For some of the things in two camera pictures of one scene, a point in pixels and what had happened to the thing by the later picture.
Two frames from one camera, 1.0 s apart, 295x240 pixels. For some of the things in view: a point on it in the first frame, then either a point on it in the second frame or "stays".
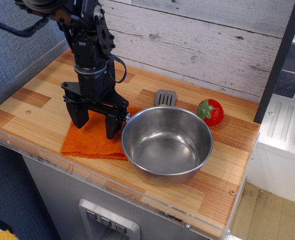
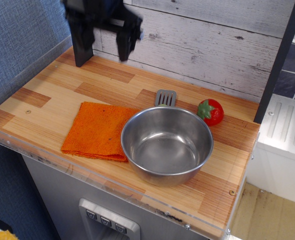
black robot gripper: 95,89 to 84,14
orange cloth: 91,140 stays
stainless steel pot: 166,146 stays
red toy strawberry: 211,111 stays
